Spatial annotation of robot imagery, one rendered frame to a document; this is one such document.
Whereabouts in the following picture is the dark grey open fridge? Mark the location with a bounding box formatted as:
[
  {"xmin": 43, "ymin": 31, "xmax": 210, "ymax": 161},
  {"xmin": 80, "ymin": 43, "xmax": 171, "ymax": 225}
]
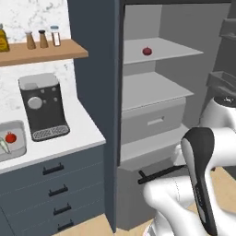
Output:
[{"xmin": 67, "ymin": 0, "xmax": 236, "ymax": 233}]

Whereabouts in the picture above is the grey fridge crisper drawer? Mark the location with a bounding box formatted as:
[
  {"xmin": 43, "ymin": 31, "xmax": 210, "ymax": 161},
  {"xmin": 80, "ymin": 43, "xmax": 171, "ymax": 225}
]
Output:
[{"xmin": 121, "ymin": 97, "xmax": 187, "ymax": 146}]

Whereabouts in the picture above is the black coffee machine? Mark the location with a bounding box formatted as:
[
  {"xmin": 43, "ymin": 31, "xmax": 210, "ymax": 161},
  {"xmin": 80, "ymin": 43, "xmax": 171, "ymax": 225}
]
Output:
[{"xmin": 18, "ymin": 73, "xmax": 71, "ymax": 143}]

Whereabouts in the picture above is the grey fridge door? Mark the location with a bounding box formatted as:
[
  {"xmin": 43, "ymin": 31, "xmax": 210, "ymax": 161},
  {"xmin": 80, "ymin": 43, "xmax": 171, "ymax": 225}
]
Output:
[{"xmin": 205, "ymin": 0, "xmax": 236, "ymax": 102}]

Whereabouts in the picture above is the black freezer drawer handle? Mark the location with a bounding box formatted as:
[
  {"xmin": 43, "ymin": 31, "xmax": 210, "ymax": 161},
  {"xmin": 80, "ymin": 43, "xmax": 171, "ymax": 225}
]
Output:
[{"xmin": 136, "ymin": 164, "xmax": 188, "ymax": 185}]

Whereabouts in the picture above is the grey tupperware container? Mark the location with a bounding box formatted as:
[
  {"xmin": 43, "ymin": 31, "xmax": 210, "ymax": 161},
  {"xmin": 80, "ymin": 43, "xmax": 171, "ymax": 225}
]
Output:
[{"xmin": 0, "ymin": 120, "xmax": 28, "ymax": 163}]

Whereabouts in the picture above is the brown shaker with white cap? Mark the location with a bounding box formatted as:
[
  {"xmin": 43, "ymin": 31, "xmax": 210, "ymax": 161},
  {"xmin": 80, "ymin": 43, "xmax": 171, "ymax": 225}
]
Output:
[{"xmin": 24, "ymin": 30, "xmax": 37, "ymax": 51}]

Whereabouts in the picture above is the brown shaker with black cap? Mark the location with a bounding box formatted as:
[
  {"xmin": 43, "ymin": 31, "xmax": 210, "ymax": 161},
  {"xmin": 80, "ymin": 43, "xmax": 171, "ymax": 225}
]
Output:
[{"xmin": 38, "ymin": 29, "xmax": 50, "ymax": 49}]

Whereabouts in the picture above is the wooden wall shelf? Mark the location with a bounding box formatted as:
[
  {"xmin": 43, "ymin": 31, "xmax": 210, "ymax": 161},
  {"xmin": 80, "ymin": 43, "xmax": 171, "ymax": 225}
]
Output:
[{"xmin": 0, "ymin": 38, "xmax": 89, "ymax": 67}]

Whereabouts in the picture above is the pale green fish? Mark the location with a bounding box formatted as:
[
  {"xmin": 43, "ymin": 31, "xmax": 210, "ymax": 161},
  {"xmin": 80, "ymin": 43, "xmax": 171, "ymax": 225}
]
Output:
[{"xmin": 0, "ymin": 136, "xmax": 12, "ymax": 155}]

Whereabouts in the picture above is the grey fridge shelf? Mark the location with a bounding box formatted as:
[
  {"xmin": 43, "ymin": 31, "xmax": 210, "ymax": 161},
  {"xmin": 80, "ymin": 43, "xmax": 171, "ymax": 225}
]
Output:
[
  {"xmin": 124, "ymin": 37, "xmax": 205, "ymax": 65},
  {"xmin": 120, "ymin": 124, "xmax": 197, "ymax": 164},
  {"xmin": 122, "ymin": 72, "xmax": 195, "ymax": 112}
]

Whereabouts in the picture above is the grey freezer drawer front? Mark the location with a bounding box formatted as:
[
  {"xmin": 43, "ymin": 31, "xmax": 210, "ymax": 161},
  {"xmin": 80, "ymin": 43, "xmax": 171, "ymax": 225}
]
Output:
[{"xmin": 116, "ymin": 158, "xmax": 192, "ymax": 232}]

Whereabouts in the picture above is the blue-grey drawer front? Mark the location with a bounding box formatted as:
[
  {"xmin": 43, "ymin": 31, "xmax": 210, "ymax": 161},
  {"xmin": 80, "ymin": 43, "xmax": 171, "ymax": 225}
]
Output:
[
  {"xmin": 0, "ymin": 145, "xmax": 105, "ymax": 195},
  {"xmin": 6, "ymin": 183, "xmax": 106, "ymax": 229},
  {"xmin": 0, "ymin": 164, "xmax": 105, "ymax": 213},
  {"xmin": 12, "ymin": 201, "xmax": 106, "ymax": 236}
]

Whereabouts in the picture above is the yellow bottle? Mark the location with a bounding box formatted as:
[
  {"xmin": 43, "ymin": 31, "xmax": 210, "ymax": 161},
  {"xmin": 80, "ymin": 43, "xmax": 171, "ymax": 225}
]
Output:
[{"xmin": 0, "ymin": 23, "xmax": 11, "ymax": 53}]

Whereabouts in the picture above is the glass spice jar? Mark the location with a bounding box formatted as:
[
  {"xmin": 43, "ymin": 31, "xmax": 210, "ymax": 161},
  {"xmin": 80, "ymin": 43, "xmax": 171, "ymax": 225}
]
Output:
[{"xmin": 50, "ymin": 25, "xmax": 62, "ymax": 48}]

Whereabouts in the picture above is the grey fridge door bin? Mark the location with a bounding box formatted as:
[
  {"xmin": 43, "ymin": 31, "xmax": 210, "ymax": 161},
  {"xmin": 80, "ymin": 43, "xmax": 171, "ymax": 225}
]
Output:
[
  {"xmin": 206, "ymin": 71, "xmax": 236, "ymax": 97},
  {"xmin": 218, "ymin": 18, "xmax": 236, "ymax": 41}
]

